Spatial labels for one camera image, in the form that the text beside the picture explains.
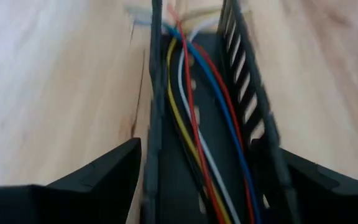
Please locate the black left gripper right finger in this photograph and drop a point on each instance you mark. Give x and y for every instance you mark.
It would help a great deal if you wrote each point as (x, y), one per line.
(337, 202)

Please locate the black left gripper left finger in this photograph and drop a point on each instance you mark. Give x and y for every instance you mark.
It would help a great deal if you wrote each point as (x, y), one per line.
(57, 202)

